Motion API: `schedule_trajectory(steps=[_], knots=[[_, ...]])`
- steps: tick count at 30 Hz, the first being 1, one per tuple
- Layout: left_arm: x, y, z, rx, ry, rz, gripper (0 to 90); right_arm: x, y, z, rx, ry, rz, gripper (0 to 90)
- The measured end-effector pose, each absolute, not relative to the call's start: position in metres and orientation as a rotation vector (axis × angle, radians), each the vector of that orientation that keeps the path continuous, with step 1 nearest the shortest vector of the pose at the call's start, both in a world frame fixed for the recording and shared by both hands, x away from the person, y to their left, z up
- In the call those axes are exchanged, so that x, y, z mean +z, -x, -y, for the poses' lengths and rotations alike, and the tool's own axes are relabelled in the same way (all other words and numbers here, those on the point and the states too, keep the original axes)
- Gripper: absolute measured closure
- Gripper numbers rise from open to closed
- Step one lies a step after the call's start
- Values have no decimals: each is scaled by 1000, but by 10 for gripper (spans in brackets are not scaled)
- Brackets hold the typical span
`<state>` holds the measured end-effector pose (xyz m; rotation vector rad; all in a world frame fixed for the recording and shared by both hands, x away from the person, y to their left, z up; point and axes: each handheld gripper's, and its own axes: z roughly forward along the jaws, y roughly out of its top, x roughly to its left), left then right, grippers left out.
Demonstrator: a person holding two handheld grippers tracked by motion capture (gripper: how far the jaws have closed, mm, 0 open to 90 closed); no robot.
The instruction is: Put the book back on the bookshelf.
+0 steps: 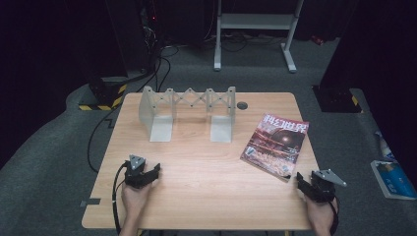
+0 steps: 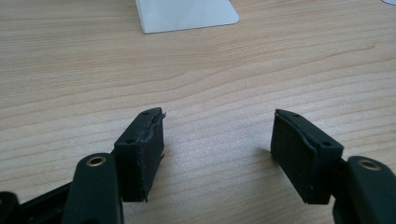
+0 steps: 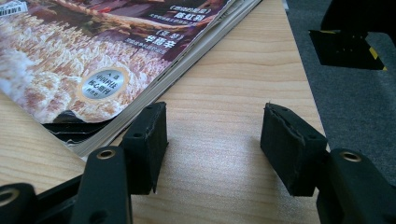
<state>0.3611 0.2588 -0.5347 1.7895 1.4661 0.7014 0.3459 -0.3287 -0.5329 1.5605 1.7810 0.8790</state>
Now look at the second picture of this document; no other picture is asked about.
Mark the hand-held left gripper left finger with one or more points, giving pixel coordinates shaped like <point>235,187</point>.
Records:
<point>140,161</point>

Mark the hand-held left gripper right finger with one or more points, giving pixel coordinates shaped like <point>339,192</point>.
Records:
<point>295,155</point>

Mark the white expandable metal book rack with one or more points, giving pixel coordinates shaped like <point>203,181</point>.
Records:
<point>183,14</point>

